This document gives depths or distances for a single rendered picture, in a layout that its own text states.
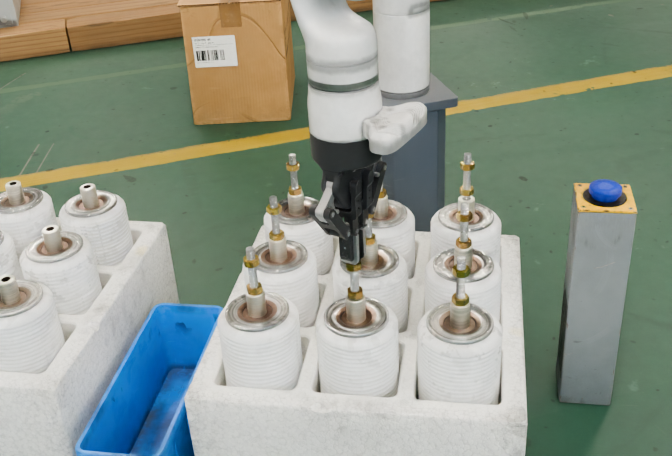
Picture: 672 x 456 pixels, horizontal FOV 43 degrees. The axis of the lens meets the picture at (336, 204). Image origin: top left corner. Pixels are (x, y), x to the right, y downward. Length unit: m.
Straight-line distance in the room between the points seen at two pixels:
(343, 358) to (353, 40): 0.37
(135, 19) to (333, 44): 1.99
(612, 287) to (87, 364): 0.68
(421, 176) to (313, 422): 0.60
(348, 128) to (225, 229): 0.88
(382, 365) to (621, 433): 0.39
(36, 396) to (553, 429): 0.67
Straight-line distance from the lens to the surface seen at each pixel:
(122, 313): 1.25
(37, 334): 1.12
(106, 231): 1.29
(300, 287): 1.10
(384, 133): 0.81
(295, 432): 1.03
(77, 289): 1.21
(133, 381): 1.23
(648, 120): 2.14
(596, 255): 1.13
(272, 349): 1.00
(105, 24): 2.77
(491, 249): 1.18
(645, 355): 1.39
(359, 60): 0.82
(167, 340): 1.33
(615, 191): 1.11
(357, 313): 0.99
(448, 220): 1.18
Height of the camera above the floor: 0.86
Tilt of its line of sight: 30 degrees down
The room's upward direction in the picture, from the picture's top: 3 degrees counter-clockwise
